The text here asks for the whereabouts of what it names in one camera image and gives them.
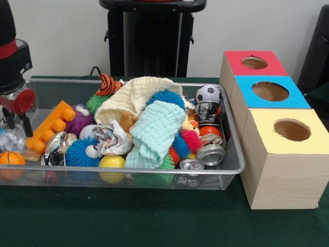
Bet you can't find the black and white soccer ball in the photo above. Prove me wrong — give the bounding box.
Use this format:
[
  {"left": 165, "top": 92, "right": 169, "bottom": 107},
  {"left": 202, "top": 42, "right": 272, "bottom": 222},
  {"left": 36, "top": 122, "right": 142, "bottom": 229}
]
[{"left": 196, "top": 84, "right": 223, "bottom": 103}]

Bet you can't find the cream waffle cloth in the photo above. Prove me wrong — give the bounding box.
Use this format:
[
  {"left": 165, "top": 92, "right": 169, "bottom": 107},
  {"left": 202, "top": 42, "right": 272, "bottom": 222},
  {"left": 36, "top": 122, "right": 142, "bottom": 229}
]
[{"left": 95, "top": 77, "right": 193, "bottom": 127}]

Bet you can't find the blue spiky ball with eyes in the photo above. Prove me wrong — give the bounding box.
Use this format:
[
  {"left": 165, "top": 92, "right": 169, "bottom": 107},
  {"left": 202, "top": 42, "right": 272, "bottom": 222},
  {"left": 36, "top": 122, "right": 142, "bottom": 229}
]
[{"left": 65, "top": 137, "right": 102, "bottom": 168}]

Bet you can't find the black pedestal stand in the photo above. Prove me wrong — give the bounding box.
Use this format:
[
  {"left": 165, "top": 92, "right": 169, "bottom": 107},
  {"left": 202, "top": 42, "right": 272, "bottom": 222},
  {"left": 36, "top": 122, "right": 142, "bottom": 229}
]
[{"left": 99, "top": 0, "right": 207, "bottom": 78}]

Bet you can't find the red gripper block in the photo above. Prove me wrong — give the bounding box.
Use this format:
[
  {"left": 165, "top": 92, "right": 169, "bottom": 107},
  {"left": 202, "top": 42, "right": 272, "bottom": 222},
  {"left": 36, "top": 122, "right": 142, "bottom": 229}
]
[{"left": 0, "top": 89, "right": 36, "bottom": 137}]

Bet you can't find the dark green table cloth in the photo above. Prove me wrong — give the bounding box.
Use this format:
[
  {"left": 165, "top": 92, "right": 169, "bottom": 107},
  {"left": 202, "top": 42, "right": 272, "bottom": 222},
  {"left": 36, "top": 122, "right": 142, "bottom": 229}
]
[{"left": 0, "top": 76, "right": 329, "bottom": 247}]

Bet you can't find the yellow ball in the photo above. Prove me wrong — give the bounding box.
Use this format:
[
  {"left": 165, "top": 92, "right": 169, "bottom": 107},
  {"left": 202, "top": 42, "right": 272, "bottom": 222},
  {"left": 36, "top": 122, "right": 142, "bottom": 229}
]
[{"left": 98, "top": 155, "right": 127, "bottom": 184}]

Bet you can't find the purple spiky ball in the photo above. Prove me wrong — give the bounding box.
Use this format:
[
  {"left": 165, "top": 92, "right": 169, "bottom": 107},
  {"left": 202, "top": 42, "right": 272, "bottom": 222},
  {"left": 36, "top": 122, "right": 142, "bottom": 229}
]
[{"left": 64, "top": 104, "right": 95, "bottom": 136}]

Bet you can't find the orange striped tiger toy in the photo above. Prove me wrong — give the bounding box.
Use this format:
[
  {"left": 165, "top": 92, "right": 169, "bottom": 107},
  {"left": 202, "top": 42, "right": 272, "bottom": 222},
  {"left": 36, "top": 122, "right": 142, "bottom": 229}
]
[{"left": 96, "top": 74, "right": 124, "bottom": 97}]

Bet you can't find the orange basketball toy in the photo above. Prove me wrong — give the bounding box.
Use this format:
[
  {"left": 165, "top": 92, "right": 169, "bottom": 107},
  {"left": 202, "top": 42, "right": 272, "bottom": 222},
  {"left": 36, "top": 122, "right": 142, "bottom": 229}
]
[{"left": 0, "top": 151, "right": 26, "bottom": 181}]

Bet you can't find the shallow clear mesh bin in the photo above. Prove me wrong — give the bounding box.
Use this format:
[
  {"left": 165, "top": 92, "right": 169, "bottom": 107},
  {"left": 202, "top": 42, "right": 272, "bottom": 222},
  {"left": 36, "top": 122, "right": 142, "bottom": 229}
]
[{"left": 0, "top": 77, "right": 246, "bottom": 191}]

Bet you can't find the orange plastic toy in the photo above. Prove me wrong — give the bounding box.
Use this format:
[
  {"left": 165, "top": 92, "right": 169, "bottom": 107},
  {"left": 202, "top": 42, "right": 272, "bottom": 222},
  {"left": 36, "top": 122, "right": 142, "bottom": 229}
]
[{"left": 25, "top": 100, "right": 77, "bottom": 155}]

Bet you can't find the green cloth side table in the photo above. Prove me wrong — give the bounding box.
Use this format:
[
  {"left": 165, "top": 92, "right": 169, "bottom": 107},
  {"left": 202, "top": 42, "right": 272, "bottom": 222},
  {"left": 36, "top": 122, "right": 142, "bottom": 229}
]
[{"left": 311, "top": 82, "right": 329, "bottom": 115}]

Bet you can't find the light blue waffle cloth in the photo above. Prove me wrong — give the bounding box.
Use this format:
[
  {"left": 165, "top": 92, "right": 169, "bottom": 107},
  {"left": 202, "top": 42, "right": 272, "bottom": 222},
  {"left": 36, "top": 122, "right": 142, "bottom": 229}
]
[{"left": 125, "top": 100, "right": 187, "bottom": 169}]

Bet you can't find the black flat panel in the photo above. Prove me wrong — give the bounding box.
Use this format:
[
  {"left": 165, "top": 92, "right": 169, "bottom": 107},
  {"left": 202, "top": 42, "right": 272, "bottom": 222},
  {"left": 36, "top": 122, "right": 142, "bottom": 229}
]
[{"left": 297, "top": 4, "right": 329, "bottom": 96}]

